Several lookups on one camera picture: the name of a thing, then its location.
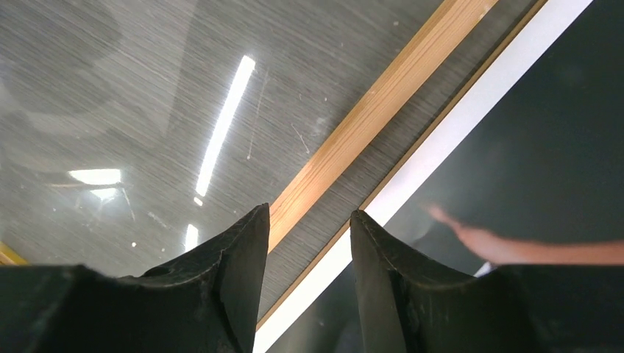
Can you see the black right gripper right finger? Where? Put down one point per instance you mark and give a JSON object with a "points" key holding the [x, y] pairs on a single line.
{"points": [[409, 302]]}

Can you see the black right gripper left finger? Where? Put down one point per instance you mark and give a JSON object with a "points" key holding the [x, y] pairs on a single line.
{"points": [[205, 300]]}

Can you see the clear acrylic sheet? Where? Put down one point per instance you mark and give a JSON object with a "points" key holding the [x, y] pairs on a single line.
{"points": [[170, 122]]}

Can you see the printed photo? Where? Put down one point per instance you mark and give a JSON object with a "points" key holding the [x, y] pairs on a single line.
{"points": [[540, 177]]}

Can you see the brown backing board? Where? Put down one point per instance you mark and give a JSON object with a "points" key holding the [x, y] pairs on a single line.
{"points": [[482, 91]]}

